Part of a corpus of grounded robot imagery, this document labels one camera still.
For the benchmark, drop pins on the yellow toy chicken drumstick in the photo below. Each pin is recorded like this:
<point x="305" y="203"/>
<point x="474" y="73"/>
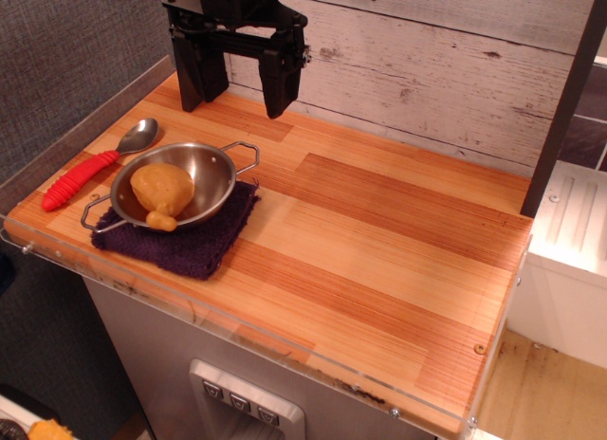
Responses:
<point x="164" y="190"/>

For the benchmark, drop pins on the dark right shelf post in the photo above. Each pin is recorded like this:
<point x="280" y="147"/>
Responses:
<point x="578" y="75"/>

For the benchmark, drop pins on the clear acrylic table edge guard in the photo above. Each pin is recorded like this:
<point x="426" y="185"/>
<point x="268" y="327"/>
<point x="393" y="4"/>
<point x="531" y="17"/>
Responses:
<point x="378" y="269"/>

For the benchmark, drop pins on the orange object bottom left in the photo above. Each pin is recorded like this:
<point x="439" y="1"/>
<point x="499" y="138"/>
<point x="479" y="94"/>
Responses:
<point x="49" y="430"/>

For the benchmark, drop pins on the dark purple cloth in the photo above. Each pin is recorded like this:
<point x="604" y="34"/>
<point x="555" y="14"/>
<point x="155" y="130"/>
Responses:
<point x="196" y="252"/>

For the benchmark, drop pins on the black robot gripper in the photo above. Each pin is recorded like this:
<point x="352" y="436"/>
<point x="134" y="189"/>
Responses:
<point x="263" y="29"/>

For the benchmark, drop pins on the red handled metal spoon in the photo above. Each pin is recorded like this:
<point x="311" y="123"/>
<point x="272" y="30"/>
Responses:
<point x="142" y="136"/>

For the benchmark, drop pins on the stainless steel bowl with handles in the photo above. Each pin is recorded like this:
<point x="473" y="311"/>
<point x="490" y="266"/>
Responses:
<point x="213" y="170"/>

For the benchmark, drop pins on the grey toy fridge cabinet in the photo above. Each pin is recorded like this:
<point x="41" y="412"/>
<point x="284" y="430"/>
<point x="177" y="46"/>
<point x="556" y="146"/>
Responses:
<point x="193" y="384"/>

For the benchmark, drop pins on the white toy sink unit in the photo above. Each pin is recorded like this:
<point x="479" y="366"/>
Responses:
<point x="560" y="300"/>

